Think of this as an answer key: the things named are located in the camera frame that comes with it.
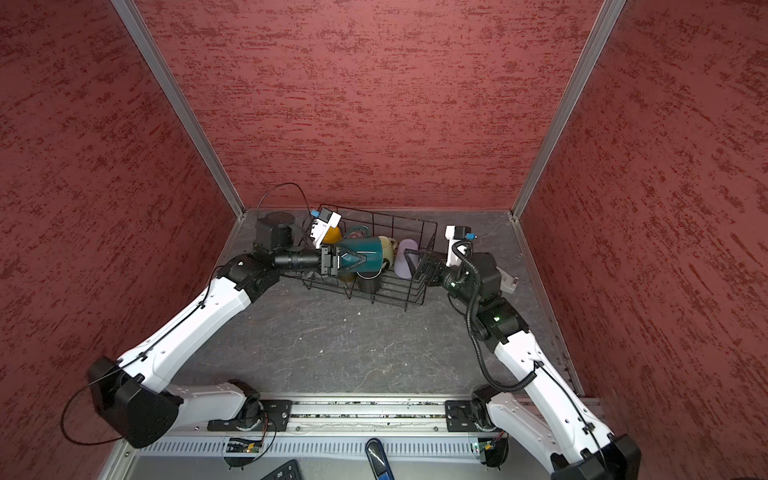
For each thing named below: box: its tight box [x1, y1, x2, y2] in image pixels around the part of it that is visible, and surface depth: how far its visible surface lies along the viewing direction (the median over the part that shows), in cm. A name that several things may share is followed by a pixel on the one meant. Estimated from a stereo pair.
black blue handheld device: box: [365, 438, 395, 480], surface depth 66 cm
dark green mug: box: [338, 225, 384, 273], surface depth 64 cm
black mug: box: [356, 264, 387, 294], surface depth 94 cm
